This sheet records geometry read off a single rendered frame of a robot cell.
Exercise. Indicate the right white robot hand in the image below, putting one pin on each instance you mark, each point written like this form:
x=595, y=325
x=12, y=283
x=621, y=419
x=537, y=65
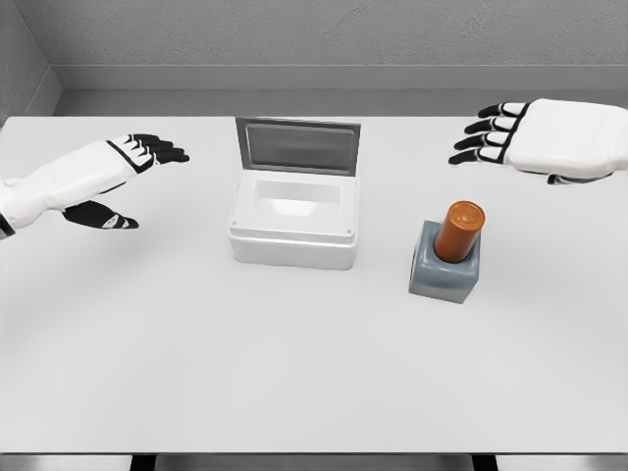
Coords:
x=559, y=137

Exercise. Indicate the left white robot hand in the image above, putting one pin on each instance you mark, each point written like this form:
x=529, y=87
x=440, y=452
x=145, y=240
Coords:
x=98, y=164

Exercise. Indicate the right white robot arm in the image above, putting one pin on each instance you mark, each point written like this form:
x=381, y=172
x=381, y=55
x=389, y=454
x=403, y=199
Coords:
x=622, y=140

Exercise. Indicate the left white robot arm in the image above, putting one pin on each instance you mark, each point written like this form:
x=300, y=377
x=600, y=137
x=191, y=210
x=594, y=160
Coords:
x=22, y=201

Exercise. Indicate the orange cylinder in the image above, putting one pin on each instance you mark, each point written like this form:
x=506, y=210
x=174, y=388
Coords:
x=458, y=233

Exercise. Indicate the grey square holder block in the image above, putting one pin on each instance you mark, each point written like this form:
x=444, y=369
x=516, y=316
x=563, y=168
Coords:
x=439, y=282

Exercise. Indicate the grey hinged box lid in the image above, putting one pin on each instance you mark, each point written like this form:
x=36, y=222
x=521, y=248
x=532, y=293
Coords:
x=300, y=147

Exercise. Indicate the white open box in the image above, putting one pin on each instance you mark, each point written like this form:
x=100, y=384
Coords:
x=294, y=245

